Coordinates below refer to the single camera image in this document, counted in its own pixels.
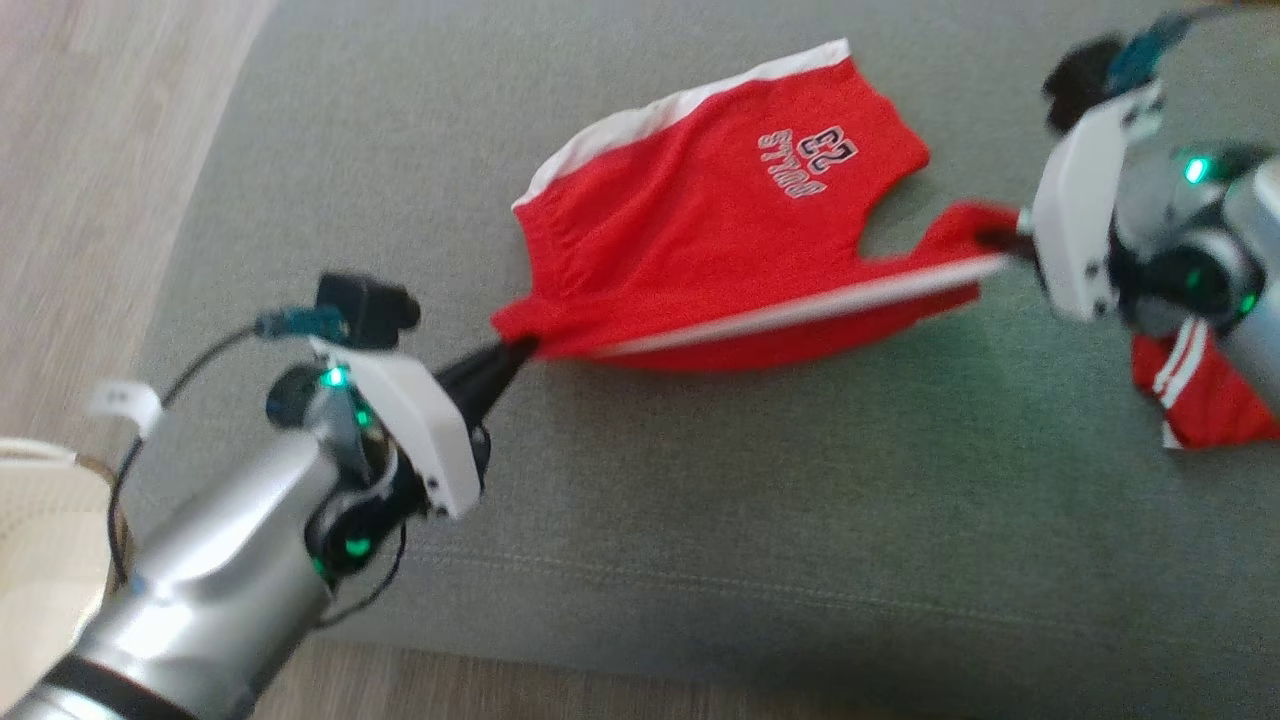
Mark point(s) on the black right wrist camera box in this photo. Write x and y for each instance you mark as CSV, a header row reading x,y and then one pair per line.
x,y
1080,80

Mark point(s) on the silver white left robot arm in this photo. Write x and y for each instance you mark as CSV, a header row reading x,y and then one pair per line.
x,y
200,580

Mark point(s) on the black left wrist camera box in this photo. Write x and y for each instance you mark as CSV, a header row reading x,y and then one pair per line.
x,y
365,310

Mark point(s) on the blue left camera connector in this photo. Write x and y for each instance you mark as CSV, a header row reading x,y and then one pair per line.
x,y
300,322

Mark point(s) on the blue camera connector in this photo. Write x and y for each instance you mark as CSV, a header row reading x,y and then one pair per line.
x,y
300,322
1140,55

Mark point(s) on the red shorts with white stripe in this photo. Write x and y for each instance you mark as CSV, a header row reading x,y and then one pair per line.
x,y
700,230

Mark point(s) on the grey fabric ottoman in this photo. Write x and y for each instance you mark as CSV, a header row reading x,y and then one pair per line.
x,y
700,520

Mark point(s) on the blue right camera connector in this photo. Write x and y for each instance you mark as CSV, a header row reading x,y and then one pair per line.
x,y
1140,55

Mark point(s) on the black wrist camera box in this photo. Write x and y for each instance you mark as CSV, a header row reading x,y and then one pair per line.
x,y
365,310
1080,80

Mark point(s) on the red white basketball jersey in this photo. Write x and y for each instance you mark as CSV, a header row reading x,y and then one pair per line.
x,y
1210,400

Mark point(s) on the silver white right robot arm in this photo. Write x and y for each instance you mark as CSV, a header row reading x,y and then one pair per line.
x,y
1255,220

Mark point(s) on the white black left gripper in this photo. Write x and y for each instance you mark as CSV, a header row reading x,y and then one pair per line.
x,y
420,420

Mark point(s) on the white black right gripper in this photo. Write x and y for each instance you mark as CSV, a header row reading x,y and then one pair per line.
x,y
1075,220

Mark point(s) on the cream woven laundry basket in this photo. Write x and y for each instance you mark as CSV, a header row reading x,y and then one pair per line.
x,y
45,540

